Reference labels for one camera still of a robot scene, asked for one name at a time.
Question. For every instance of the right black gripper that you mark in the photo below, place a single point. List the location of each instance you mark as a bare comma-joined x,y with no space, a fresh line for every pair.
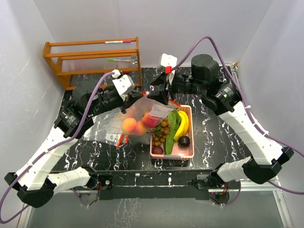
161,97

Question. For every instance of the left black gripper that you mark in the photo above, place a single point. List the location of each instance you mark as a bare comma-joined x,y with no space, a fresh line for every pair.
129,101

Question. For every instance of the clear zip bag orange zipper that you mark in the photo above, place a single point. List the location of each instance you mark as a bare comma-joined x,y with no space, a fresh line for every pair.
143,115

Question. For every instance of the orange peach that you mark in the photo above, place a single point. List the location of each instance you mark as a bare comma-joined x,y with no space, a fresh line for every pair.
141,129
129,125

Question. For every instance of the red apple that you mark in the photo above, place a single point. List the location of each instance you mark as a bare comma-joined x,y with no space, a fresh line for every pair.
150,121

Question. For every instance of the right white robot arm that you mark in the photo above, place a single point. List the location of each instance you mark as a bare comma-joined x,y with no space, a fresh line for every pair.
267,156

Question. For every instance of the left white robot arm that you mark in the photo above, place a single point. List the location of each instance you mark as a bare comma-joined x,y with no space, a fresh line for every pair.
34,182

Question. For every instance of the spare clear zip bags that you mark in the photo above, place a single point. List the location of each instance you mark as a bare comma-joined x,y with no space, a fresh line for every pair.
107,129

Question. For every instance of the green cucumber leaf vegetable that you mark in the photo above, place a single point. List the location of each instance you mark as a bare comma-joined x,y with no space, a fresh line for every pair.
174,121

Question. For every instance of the longan bunch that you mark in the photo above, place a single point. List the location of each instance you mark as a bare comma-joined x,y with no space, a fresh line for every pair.
160,132

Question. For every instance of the yellow bananas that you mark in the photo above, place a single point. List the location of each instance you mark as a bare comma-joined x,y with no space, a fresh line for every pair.
183,127

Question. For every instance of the green marker pen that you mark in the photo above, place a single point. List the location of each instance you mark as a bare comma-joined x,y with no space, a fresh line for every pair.
119,60

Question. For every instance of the purple passion fruit front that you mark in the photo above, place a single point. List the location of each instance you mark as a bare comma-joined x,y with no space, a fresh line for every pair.
158,150

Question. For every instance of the dark mangosteen right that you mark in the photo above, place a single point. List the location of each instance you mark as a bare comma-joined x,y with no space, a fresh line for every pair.
184,142

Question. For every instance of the pink white marker pen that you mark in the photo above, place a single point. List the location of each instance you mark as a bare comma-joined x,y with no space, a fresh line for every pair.
117,41

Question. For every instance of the pink plastic basket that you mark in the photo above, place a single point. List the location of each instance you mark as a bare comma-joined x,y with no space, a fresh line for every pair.
179,153

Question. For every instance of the wooden shelf rack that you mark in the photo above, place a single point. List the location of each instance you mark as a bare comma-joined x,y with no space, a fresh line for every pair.
89,58

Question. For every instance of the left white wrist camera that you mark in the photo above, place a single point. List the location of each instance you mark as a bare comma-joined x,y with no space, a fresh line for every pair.
123,83

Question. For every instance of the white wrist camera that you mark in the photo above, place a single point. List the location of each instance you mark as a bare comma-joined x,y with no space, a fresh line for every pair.
167,61
123,83

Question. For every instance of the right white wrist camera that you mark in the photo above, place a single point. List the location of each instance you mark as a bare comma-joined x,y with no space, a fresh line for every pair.
167,61

